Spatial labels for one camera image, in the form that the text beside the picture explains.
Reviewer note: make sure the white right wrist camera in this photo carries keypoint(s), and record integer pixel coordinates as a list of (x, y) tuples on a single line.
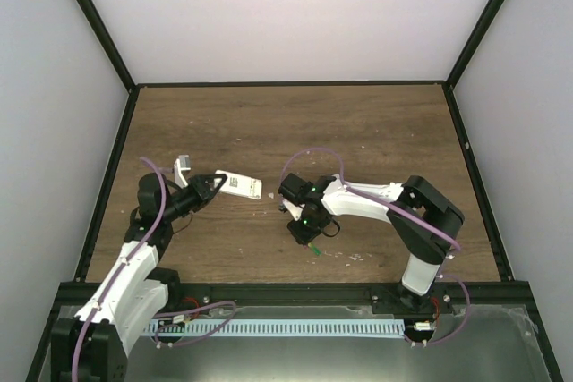
[(293, 209)]

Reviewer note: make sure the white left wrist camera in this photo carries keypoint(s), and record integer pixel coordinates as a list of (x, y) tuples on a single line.
[(181, 167)]

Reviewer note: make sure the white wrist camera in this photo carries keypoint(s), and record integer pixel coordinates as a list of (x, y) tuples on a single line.
[(181, 167), (293, 209)]

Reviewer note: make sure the light blue slotted cable duct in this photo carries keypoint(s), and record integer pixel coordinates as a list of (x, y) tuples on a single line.
[(362, 328)]

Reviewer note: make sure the white remote control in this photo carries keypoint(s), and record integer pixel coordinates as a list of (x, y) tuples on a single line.
[(240, 185)]

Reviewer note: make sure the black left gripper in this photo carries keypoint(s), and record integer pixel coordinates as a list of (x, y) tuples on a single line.
[(200, 185)]

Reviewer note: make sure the metal front plate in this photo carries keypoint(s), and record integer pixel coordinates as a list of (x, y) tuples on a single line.
[(486, 343)]

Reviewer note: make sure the green battery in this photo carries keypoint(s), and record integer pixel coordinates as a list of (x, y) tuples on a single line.
[(314, 249)]

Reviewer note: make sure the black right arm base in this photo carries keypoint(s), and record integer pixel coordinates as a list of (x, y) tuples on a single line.
[(394, 298)]

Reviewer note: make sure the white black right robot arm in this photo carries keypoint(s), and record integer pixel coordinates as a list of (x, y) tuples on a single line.
[(424, 219)]

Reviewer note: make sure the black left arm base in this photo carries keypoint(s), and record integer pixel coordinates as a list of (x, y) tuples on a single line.
[(192, 299)]

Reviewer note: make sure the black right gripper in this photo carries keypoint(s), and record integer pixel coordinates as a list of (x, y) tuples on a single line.
[(304, 237)]

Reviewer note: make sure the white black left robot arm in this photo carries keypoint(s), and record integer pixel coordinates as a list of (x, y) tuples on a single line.
[(94, 344)]

